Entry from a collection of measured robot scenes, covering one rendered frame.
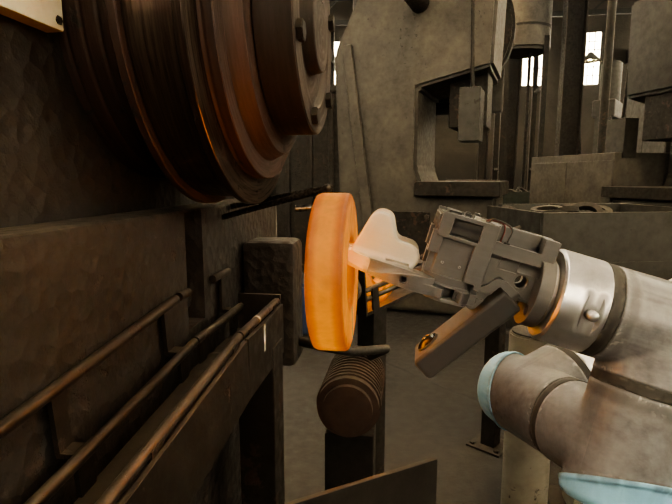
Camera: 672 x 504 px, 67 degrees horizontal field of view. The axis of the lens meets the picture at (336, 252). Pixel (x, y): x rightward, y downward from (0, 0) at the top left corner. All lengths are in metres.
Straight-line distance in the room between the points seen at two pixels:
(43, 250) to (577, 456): 0.51
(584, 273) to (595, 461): 0.17
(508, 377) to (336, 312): 0.26
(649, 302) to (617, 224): 2.42
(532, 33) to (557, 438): 9.12
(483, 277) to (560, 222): 2.30
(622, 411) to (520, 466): 1.01
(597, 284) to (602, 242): 2.40
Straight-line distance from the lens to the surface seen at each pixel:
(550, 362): 0.65
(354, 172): 3.48
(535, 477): 1.54
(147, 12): 0.56
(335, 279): 0.43
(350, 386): 1.01
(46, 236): 0.51
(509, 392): 0.63
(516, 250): 0.50
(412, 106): 3.39
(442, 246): 0.47
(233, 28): 0.59
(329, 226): 0.45
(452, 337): 0.51
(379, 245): 0.48
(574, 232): 2.81
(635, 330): 0.51
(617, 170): 4.51
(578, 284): 0.49
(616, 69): 9.87
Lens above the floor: 0.92
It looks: 8 degrees down
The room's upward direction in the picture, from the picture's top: straight up
